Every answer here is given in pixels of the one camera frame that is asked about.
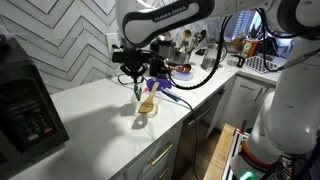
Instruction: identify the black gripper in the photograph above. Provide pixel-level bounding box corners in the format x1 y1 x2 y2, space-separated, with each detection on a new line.
119 62 149 88

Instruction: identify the green packet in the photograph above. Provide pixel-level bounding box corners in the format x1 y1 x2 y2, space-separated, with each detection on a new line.
133 81 144 102

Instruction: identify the blue snack packet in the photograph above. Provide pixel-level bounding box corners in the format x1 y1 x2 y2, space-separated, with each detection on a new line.
162 89 181 103

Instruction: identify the wooden spatula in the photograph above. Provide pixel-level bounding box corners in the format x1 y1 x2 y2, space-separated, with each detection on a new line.
137 81 161 115

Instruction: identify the purple plastic lid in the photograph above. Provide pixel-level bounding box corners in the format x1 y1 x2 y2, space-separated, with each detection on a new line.
146 77 173 92

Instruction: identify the clear plastic container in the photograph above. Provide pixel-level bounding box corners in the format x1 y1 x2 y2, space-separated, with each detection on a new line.
130 91 164 118
171 70 195 82

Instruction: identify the black coffee machine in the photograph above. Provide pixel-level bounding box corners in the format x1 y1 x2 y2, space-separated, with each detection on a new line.
148 35 177 79

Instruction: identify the copper measuring spoon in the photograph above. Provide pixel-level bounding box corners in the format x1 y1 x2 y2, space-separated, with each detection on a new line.
161 63 193 75

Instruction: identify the metal utensil pot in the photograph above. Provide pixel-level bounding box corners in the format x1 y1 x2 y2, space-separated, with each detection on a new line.
167 49 192 66

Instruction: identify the wooden spoon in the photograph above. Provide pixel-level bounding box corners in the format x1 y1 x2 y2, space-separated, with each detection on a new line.
179 28 193 53

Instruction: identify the stainless dishwasher front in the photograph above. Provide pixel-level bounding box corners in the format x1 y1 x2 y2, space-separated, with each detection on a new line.
173 87 227 180

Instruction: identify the glass kettle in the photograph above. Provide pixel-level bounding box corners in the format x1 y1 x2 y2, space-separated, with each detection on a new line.
201 42 229 71

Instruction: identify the black ladle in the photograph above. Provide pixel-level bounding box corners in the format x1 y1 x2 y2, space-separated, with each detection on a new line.
189 29 207 53

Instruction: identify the black clip stand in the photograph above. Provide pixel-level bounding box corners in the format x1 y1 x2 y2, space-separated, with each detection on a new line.
236 54 246 69

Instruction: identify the wooden butcher block board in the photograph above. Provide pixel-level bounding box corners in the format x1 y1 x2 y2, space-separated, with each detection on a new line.
203 123 237 180

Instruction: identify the green orange box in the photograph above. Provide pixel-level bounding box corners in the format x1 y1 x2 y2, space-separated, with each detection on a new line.
240 38 260 60

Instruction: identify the black microwave oven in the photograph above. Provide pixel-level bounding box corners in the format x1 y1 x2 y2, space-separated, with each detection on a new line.
0 36 71 180

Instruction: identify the patterned drying mat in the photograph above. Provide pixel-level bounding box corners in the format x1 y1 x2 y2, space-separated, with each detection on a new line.
243 55 279 75

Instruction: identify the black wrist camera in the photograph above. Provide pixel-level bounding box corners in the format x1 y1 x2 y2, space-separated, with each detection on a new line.
111 49 152 65

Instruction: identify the white wall outlet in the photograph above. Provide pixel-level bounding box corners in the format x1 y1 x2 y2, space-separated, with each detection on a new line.
106 32 120 53

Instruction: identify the black power cable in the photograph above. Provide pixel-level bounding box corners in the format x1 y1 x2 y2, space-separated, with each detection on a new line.
111 44 200 180

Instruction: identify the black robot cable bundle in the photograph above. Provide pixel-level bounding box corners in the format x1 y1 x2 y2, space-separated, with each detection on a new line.
139 14 234 91

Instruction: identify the long gold drawer handle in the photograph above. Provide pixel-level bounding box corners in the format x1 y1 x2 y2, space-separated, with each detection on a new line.
147 142 174 167

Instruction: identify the short gold drawer handle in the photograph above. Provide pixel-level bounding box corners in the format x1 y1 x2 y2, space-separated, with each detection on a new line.
155 166 171 180

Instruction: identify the dark cabinet door handle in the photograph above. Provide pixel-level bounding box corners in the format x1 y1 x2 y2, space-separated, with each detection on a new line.
254 86 265 103

